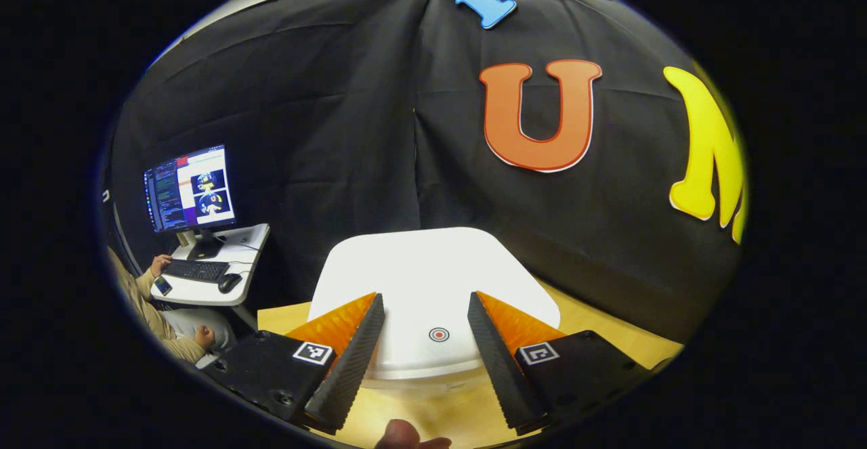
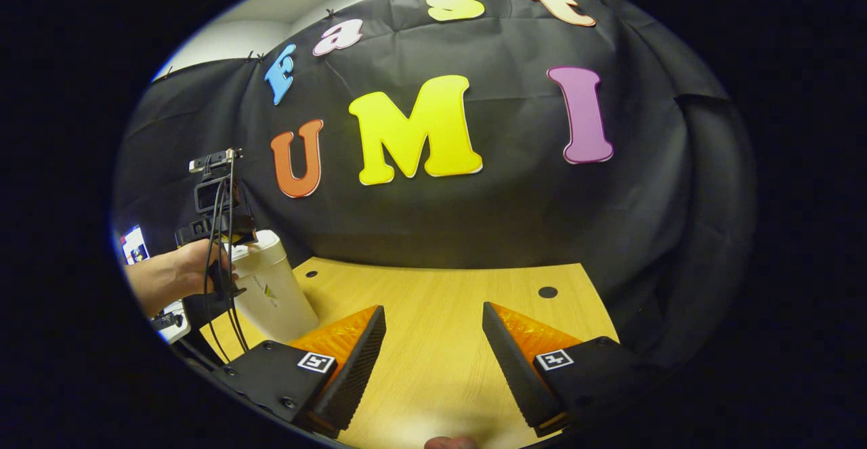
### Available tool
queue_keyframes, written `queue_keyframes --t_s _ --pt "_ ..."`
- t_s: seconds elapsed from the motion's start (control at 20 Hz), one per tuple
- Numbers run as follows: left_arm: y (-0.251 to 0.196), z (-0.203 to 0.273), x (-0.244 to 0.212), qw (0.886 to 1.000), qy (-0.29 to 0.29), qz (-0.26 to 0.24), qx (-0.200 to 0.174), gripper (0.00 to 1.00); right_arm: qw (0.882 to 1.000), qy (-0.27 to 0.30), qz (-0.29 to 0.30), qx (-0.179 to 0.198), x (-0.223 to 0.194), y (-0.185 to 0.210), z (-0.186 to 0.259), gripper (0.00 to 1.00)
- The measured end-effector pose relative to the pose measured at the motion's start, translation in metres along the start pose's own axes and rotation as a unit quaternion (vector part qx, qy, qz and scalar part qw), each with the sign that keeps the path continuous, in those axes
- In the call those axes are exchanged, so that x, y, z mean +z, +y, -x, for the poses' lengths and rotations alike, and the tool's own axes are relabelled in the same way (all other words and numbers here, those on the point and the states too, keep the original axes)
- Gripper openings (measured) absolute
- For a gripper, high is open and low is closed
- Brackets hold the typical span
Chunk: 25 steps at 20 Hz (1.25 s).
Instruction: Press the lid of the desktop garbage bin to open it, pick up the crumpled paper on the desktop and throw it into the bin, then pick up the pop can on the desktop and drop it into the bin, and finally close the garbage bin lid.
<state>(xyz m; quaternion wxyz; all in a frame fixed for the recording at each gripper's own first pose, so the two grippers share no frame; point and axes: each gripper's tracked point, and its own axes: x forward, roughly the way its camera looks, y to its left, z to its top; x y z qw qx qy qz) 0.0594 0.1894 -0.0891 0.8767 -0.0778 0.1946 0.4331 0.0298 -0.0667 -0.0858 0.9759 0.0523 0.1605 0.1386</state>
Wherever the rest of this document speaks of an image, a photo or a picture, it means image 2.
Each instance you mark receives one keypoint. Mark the computer monitor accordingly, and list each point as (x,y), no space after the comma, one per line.
(135,246)

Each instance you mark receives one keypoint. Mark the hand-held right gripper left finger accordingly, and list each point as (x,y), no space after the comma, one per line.
(352,368)

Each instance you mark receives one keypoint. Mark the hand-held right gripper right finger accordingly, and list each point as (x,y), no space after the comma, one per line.
(518,368)

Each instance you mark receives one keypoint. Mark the black backdrop cloth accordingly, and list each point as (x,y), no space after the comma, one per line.
(508,219)

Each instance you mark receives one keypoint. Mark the white desktop garbage bin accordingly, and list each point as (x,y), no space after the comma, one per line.
(271,293)

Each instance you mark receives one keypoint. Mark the wooden desktop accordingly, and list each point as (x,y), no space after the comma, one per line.
(433,313)

